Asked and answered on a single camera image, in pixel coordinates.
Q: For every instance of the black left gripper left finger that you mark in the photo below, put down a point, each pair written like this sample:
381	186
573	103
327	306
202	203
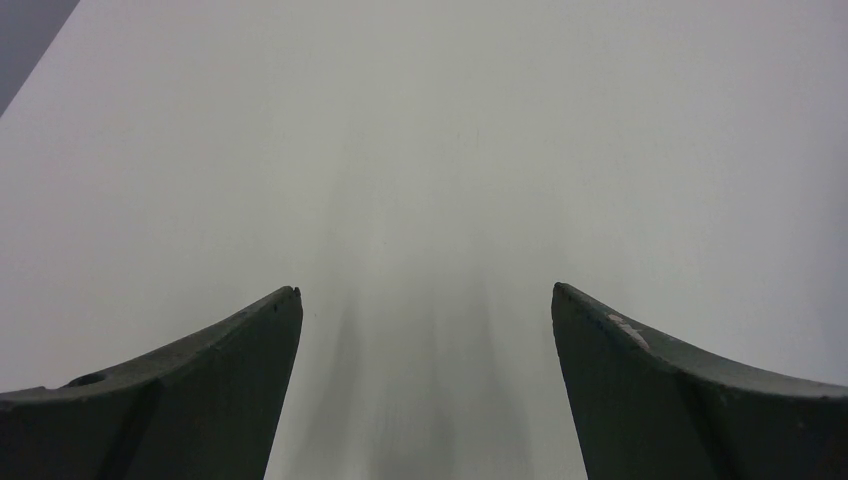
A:
206	406

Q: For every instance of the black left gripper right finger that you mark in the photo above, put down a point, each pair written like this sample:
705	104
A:
647	405

